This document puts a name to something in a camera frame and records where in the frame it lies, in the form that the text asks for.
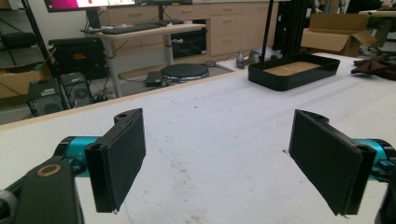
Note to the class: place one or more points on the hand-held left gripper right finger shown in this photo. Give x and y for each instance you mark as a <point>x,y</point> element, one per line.
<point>330,158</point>

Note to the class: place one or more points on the black power adapter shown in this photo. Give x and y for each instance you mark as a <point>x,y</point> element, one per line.
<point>154,78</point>

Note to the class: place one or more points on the round black disc base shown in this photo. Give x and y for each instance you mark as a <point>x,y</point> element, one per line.
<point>184,72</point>

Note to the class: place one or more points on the dark maroon cloth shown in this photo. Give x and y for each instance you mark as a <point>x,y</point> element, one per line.
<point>375,67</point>

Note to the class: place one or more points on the brown cardboard box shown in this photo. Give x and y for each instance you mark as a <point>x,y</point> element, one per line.
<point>18,81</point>

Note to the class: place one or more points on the black equipment case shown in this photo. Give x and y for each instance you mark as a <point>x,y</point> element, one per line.
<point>77,56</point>

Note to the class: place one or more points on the black under-desk appliance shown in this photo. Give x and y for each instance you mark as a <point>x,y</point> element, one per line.
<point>188,43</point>

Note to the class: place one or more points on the black metal stand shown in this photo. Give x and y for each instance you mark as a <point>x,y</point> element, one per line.
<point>39,40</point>
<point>266,29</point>

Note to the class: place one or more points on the computer monitor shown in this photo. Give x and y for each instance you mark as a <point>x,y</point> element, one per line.
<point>93,4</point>

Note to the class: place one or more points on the black keyboard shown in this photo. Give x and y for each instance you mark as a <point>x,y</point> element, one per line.
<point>130,29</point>

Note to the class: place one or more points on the black computer tower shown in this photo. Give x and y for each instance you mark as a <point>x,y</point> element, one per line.
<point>77,90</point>
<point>45,97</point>

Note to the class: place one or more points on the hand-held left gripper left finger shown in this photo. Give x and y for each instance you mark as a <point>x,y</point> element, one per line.
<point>116,161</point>

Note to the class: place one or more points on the wooden drawer cabinet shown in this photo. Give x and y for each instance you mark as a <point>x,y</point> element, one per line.
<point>230,28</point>

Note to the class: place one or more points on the black rectangular tray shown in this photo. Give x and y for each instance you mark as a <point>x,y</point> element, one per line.
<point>292,73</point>

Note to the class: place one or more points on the light wooden desk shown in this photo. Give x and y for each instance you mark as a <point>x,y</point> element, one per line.
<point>149,32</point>

